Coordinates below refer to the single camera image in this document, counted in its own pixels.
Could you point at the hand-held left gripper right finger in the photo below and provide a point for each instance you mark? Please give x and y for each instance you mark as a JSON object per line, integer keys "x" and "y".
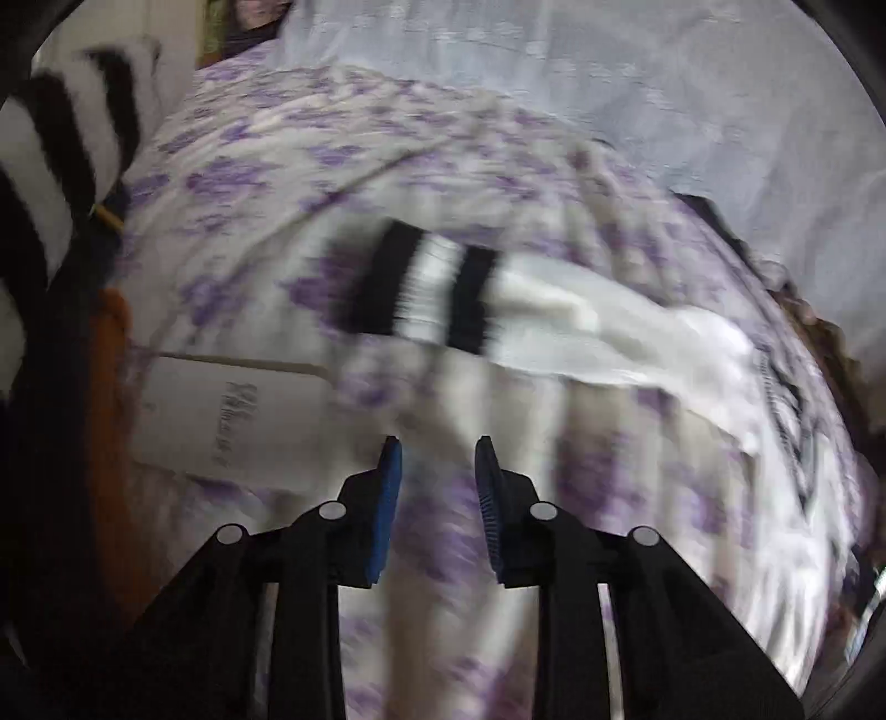
{"x": 490, "y": 516}

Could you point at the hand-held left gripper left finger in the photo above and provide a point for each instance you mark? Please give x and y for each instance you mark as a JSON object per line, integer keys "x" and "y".
{"x": 387, "y": 516}

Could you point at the white garment with black stripes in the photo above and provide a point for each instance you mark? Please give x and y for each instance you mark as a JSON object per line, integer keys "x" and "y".
{"x": 595, "y": 325}

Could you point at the white paper tag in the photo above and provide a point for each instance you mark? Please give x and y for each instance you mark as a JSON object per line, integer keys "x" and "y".
{"x": 228, "y": 415}

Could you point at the orange cloth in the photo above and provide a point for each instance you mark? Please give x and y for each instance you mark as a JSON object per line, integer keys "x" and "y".
{"x": 111, "y": 443}

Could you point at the purple floral bed sheet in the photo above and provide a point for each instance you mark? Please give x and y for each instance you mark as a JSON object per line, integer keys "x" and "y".
{"x": 291, "y": 208}

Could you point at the dark cloth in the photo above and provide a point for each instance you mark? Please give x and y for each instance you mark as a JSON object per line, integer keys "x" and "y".
{"x": 48, "y": 498}

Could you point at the black and white striped cloth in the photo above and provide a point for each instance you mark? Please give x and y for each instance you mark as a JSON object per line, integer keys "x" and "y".
{"x": 48, "y": 173}

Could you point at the wall poster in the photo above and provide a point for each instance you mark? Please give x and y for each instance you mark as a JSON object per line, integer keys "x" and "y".
{"x": 242, "y": 28}

